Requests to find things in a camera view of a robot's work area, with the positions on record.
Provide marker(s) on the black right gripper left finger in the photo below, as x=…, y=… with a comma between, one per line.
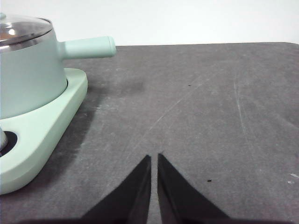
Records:
x=133, y=200

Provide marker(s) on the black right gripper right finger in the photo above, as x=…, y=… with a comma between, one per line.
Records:
x=180, y=200

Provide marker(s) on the mint green breakfast machine base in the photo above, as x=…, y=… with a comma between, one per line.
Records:
x=46, y=130

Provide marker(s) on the silver control knob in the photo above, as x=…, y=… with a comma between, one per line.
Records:
x=2, y=140

